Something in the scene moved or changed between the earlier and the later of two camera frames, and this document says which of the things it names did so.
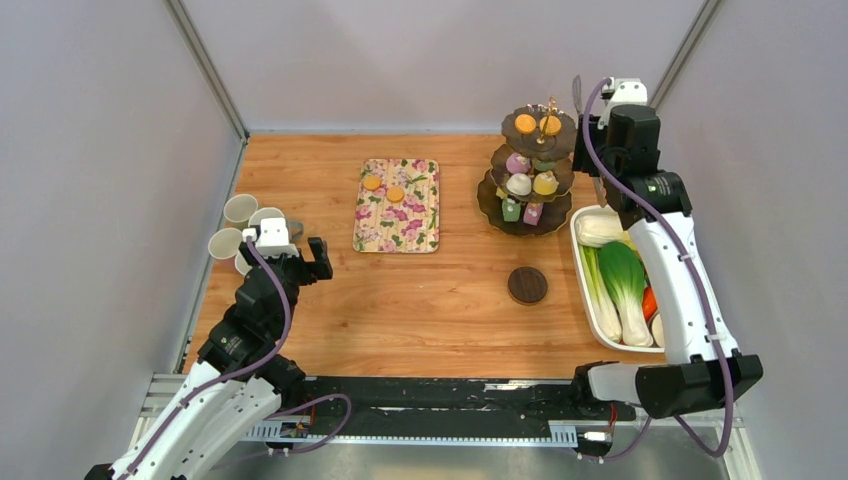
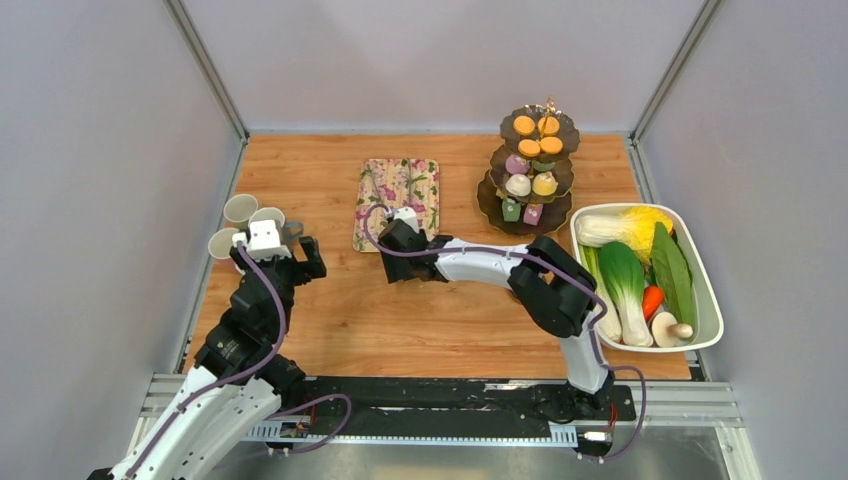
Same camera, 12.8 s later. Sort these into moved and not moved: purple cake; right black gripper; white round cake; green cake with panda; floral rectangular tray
Moved: right black gripper
Not moved: green cake with panda; purple cake; floral rectangular tray; white round cake
